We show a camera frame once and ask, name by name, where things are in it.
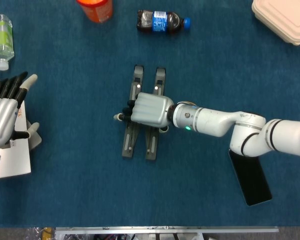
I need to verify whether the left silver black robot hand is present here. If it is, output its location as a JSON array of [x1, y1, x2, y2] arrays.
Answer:
[[0, 71, 40, 149]]

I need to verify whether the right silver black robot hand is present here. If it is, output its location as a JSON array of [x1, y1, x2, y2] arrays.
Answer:
[[113, 91, 176, 133]]

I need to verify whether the black folding laptop stand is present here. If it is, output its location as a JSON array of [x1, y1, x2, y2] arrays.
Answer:
[[121, 64, 167, 161]]

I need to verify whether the grey closed laptop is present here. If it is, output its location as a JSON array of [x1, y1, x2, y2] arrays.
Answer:
[[0, 68, 43, 152]]

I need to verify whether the white product box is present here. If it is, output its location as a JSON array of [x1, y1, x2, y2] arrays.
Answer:
[[0, 104, 32, 180]]

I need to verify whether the clear bottle green label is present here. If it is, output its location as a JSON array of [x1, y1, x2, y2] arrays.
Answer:
[[0, 13, 15, 71]]

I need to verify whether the cola bottle blue label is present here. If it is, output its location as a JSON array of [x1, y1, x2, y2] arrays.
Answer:
[[136, 9, 192, 35]]

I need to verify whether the blue table cloth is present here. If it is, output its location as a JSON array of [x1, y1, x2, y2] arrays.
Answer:
[[0, 0, 300, 229]]

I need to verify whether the orange red snack canister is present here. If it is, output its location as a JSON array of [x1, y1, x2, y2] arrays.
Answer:
[[75, 0, 114, 24]]

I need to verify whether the clear plastic bag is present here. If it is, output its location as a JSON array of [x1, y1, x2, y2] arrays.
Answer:
[[24, 226, 44, 240]]

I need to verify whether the yellow tool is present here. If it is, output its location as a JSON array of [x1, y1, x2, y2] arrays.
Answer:
[[41, 226, 56, 240]]

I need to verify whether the black smartphone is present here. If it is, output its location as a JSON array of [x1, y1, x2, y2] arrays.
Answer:
[[227, 149, 274, 207]]

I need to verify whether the beige lidded food container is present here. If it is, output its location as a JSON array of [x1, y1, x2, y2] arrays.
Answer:
[[251, 0, 300, 47]]

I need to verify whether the silver aluminium rail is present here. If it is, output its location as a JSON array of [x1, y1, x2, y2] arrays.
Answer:
[[54, 225, 280, 240]]

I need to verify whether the bundle of cables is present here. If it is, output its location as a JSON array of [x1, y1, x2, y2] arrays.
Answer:
[[93, 233, 131, 240]]

